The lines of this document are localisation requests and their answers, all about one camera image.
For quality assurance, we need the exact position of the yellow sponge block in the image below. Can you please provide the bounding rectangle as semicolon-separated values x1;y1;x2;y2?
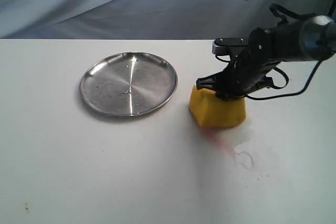
188;86;246;128

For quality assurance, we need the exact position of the round stainless steel plate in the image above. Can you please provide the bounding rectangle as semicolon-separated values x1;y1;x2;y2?
79;52;178;118

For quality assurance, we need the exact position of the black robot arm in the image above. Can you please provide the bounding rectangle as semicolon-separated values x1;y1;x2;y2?
196;15;335;100

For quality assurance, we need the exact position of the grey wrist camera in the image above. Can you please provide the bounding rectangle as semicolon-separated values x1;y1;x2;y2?
212;37;248;56

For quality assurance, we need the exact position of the black cable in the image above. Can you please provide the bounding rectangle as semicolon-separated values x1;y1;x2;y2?
215;3;325;101

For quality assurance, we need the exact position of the grey fabric backdrop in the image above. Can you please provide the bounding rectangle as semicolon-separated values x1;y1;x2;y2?
1;0;332;39

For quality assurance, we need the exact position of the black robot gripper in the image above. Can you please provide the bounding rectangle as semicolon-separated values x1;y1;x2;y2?
196;28;280;100

